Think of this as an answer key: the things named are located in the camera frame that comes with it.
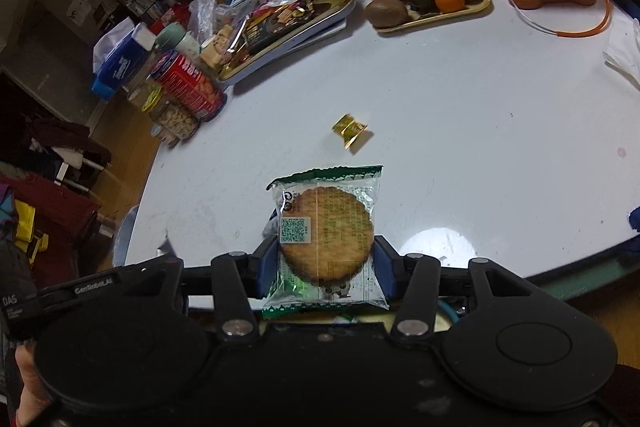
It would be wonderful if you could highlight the small orange tangerine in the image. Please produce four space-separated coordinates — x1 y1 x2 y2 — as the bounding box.
435 0 465 14

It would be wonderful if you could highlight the round cookie clear green packet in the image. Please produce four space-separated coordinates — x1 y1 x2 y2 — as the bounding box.
262 165 388 319

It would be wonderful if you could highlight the glass jar of peanuts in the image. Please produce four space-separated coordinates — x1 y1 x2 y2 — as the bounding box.
128 81 200 141

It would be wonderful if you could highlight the black snack box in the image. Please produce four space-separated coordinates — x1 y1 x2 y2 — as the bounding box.
244 9 303 55

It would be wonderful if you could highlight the person left hand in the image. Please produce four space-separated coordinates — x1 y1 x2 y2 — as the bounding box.
14 343 50 427

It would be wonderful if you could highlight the blue tissue pack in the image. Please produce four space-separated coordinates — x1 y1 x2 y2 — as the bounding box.
91 17 155 101

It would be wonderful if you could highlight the mint green cup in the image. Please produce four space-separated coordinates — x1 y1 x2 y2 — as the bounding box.
155 23 201 60

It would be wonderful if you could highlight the brown kiwi front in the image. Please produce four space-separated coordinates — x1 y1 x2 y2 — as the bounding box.
364 0 409 29

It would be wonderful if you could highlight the gold snack tray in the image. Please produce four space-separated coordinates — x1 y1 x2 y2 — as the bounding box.
218 0 356 88

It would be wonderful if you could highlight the beige fruit tray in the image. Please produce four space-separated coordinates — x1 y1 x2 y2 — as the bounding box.
373 0 491 34

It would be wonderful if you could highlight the red tall tin can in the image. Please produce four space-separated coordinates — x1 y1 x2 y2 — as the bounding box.
149 50 227 121

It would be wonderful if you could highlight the gold foil candy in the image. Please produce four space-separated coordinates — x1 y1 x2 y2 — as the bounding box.
332 114 368 150

